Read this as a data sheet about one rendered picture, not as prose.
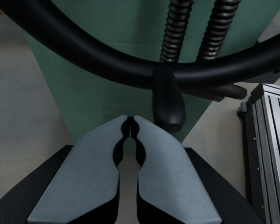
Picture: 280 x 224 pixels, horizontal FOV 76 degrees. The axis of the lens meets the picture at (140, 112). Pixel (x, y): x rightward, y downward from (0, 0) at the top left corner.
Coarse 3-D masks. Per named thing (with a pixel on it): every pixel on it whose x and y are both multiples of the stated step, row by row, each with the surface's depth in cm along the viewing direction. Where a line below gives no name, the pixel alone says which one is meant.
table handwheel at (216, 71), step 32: (0, 0) 10; (32, 0) 11; (32, 32) 12; (64, 32) 13; (96, 64) 15; (128, 64) 16; (160, 64) 17; (192, 64) 17; (224, 64) 16; (256, 64) 16
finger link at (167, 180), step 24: (144, 120) 12; (144, 144) 9; (168, 144) 9; (144, 168) 8; (168, 168) 8; (192, 168) 8; (144, 192) 7; (168, 192) 7; (192, 192) 7; (144, 216) 7; (168, 216) 6; (192, 216) 6; (216, 216) 6
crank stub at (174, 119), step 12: (156, 72) 15; (168, 72) 15; (156, 84) 14; (168, 84) 14; (156, 96) 13; (168, 96) 13; (180, 96) 13; (156, 108) 13; (168, 108) 12; (180, 108) 12; (156, 120) 13; (168, 120) 12; (180, 120) 12; (168, 132) 13
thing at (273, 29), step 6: (270, 24) 40; (276, 24) 40; (264, 30) 38; (270, 30) 38; (276, 30) 38; (264, 36) 36; (270, 36) 37; (258, 42) 35; (270, 72) 38; (276, 72) 37; (252, 78) 39; (258, 78) 39; (264, 78) 39; (270, 78) 39; (276, 78) 39
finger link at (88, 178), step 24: (120, 120) 11; (72, 144) 9; (96, 144) 9; (120, 144) 10; (72, 168) 8; (96, 168) 8; (48, 192) 6; (72, 192) 7; (96, 192) 7; (48, 216) 6; (72, 216) 6; (96, 216) 6
